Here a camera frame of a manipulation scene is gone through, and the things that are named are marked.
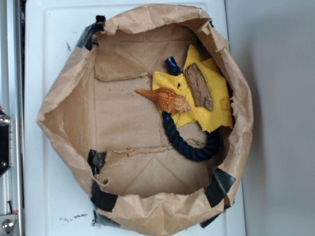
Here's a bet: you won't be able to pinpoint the orange conch shell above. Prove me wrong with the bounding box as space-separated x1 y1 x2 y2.
135 88 192 115

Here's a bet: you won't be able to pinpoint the brown wood piece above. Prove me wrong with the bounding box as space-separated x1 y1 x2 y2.
184 62 213 111

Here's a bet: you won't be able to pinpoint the yellow cloth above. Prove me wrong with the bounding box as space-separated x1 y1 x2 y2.
152 45 233 133

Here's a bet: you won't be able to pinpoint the brown paper bag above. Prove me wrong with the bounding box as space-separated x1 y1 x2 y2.
37 4 253 236

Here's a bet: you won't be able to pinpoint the black tape bottom right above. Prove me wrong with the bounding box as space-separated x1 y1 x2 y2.
199 168 237 229

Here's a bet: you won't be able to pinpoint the black tape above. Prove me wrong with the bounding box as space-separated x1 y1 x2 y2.
199 168 237 229
87 149 121 228
76 15 106 51

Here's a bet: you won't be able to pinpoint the black tape bottom left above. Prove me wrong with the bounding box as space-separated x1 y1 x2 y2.
87 149 121 228

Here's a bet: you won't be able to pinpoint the black tape top left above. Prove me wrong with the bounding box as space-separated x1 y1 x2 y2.
76 15 106 51

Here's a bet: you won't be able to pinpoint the white plastic tray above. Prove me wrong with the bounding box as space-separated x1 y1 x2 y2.
23 2 248 236

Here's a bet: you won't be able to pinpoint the dark blue rope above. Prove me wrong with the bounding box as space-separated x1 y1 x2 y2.
161 56 221 162

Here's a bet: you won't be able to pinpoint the black bracket with bolt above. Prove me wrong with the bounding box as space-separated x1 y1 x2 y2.
0 110 10 176

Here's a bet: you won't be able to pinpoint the metal rail frame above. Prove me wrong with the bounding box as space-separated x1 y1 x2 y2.
0 0 25 236

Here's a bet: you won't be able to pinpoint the metal corner bracket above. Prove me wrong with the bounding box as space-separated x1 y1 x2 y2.
0 214 17 236

